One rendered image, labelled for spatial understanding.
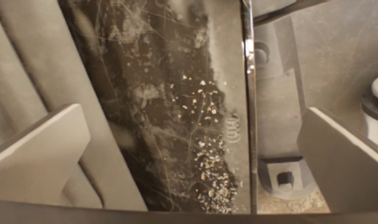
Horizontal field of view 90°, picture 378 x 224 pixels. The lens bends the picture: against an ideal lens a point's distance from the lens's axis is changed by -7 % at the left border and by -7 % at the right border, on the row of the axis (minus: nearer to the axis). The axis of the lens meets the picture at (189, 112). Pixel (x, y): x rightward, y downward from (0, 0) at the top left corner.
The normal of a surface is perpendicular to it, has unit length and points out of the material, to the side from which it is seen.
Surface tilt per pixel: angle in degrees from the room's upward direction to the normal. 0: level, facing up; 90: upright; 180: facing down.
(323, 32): 0
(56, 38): 90
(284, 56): 45
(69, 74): 90
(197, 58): 0
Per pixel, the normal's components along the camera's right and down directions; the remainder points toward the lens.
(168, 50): -0.33, 0.51
